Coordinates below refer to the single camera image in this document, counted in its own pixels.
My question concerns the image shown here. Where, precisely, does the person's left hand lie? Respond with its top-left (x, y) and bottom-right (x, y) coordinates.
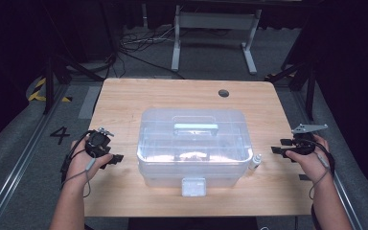
top-left (64, 137), bottom-right (113, 190)

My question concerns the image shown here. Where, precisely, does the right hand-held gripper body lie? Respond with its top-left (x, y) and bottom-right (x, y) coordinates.
top-left (291, 123), bottom-right (329, 156)

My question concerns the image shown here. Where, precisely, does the aluminium floor rail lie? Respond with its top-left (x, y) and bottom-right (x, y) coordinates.
top-left (0, 84), bottom-right (70, 230)
top-left (291, 90), bottom-right (363, 230)

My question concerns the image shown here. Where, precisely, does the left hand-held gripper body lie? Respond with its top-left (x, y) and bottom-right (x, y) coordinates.
top-left (84, 126), bottom-right (115, 158)

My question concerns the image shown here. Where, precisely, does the grey wrist strap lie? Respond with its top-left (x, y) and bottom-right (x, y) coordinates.
top-left (60, 156), bottom-right (98, 198)
top-left (309, 152), bottom-right (332, 200)

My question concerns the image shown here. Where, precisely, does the small white bottle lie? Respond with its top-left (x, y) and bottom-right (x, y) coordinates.
top-left (248, 153), bottom-right (264, 171)

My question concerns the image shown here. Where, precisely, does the person's right hand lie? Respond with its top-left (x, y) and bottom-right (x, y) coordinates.
top-left (285, 134), bottom-right (334, 185)

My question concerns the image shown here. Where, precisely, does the bundle of floor cables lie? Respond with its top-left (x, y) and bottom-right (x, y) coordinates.
top-left (118, 25), bottom-right (186, 81)

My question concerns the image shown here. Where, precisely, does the white metal desk frame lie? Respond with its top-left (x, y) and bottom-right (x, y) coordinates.
top-left (171, 4), bottom-right (263, 76)

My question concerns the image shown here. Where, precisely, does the black metal stand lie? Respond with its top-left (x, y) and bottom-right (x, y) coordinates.
top-left (264, 60), bottom-right (317, 122)
top-left (42, 54), bottom-right (104, 115)

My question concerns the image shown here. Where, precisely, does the clear plastic storage box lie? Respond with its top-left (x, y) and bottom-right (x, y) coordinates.
top-left (136, 107), bottom-right (254, 197)

